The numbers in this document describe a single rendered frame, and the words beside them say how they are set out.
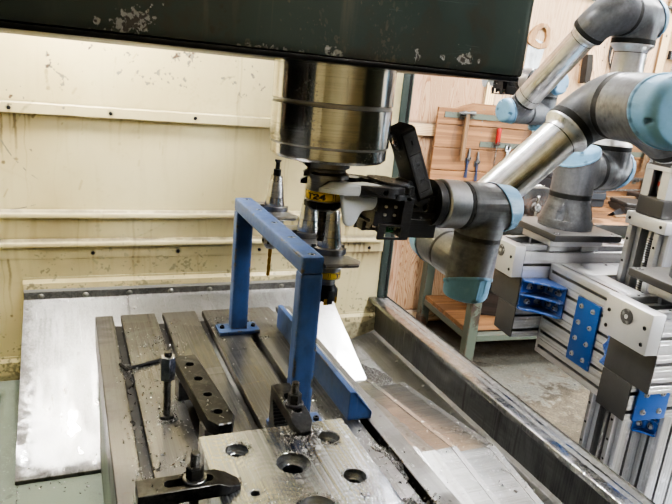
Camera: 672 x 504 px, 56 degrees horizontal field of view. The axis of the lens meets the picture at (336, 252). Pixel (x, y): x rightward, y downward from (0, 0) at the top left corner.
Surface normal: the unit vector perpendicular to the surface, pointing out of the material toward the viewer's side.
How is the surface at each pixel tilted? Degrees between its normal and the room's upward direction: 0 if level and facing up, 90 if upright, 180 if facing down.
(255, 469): 0
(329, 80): 90
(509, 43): 90
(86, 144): 90
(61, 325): 25
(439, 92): 89
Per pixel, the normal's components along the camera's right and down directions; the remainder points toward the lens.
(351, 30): 0.38, 0.29
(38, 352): 0.25, -0.76
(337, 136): 0.15, 0.29
